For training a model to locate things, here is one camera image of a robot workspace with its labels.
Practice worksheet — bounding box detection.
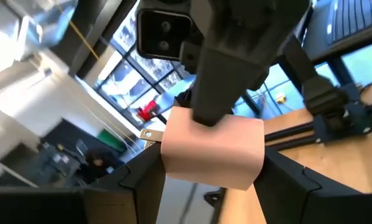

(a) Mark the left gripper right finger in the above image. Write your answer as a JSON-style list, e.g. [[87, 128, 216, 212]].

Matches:
[[253, 146, 361, 224]]

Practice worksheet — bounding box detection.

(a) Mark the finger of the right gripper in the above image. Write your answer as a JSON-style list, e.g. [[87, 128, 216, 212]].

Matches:
[[173, 88, 193, 109], [190, 46, 269, 128]]

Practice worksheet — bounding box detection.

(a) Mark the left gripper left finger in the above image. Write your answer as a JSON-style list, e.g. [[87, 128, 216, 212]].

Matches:
[[83, 143, 167, 224]]

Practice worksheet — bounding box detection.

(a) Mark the pink power adapter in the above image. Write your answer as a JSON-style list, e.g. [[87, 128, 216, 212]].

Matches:
[[139, 105, 266, 192]]

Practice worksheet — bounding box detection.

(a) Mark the red object by window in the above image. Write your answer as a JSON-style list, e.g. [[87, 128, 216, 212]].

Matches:
[[137, 100, 158, 122]]

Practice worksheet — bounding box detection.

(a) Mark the person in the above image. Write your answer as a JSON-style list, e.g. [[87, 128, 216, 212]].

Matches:
[[80, 146, 126, 186]]

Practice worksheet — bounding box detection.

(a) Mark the green storage bin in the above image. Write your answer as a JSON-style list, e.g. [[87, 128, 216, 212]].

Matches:
[[97, 129, 126, 153]]

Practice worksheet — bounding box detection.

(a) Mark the cluttered work table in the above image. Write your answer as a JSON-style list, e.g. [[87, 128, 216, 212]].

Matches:
[[0, 141, 81, 187]]

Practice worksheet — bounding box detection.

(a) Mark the black keyboard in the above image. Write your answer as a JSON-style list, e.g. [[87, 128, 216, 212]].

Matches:
[[324, 0, 372, 46]]

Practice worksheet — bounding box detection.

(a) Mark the large window wall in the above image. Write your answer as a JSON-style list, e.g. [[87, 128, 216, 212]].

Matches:
[[94, 0, 372, 131]]

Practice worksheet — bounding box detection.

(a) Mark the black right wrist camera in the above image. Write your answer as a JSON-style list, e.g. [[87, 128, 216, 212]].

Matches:
[[135, 6, 193, 62]]

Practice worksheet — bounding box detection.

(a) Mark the yellow hanging cable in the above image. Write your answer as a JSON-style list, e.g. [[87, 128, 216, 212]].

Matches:
[[57, 4, 101, 60]]

